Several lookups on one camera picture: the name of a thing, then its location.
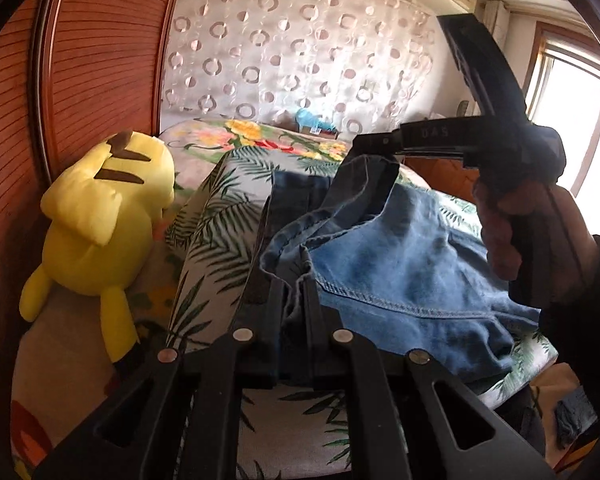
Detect person's right hand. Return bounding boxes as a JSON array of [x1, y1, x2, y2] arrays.
[[472, 175, 600, 311]]

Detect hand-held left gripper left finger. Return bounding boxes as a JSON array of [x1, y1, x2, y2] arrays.
[[30, 172, 287, 480]]

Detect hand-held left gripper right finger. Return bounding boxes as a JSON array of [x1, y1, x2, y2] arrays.
[[302, 262, 556, 480]]

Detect pale window drape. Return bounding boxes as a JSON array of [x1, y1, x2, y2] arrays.
[[482, 0, 511, 51]]

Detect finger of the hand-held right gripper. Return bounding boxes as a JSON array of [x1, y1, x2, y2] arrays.
[[352, 129, 406, 156]]

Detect floral blanket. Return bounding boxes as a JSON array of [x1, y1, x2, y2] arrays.
[[10, 117, 361, 480]]

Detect blue denim pants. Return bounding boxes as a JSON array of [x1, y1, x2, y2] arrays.
[[257, 152, 541, 386]]

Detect yellow plush toy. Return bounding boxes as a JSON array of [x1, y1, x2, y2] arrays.
[[19, 130, 176, 366]]

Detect circle patterned sheer curtain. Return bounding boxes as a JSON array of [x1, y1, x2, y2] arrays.
[[157, 0, 461, 136]]

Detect blue plastic bag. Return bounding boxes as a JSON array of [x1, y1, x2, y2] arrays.
[[295, 107, 333, 133]]

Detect person's right forearm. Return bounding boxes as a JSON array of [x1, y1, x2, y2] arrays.
[[535, 235, 600, 480]]

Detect wooden louvered wardrobe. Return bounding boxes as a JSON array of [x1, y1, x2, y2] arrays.
[[0, 0, 188, 441]]

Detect wooden cabinet counter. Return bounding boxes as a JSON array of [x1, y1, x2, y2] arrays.
[[405, 154, 483, 201]]

